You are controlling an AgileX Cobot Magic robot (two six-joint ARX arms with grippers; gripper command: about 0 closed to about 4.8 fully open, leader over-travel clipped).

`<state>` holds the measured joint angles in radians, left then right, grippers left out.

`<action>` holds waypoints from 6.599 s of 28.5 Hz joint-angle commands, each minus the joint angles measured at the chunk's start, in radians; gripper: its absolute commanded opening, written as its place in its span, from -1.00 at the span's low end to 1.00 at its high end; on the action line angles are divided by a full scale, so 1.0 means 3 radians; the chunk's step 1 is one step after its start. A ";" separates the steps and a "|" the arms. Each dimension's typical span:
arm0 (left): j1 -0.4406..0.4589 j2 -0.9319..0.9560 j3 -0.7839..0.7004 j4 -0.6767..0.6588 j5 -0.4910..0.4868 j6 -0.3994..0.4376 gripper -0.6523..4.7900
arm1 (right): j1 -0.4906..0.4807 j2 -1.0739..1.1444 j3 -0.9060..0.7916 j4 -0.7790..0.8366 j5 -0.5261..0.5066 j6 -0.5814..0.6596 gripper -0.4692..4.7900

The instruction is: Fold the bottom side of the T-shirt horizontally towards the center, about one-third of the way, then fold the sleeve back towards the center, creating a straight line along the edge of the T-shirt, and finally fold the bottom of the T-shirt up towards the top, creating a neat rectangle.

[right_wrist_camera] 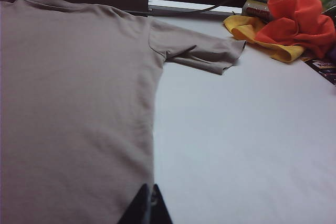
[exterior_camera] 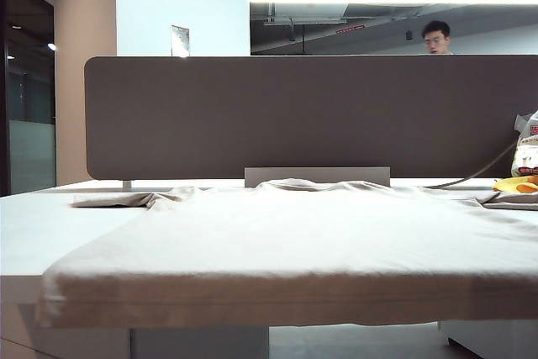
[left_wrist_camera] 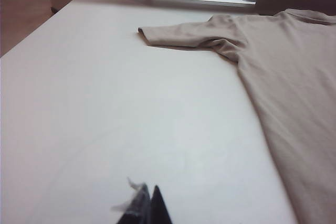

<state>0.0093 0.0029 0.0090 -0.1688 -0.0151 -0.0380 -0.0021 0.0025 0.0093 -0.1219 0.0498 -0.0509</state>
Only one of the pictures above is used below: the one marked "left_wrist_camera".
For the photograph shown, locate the taped black left gripper left finger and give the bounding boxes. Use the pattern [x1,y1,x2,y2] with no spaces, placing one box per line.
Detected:
[111,177,152,224]

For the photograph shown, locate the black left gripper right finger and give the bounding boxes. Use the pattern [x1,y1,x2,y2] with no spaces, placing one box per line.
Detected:
[150,184,173,224]

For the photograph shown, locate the beige T-shirt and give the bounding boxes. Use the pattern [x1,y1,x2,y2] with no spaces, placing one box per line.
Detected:
[138,8,336,224]

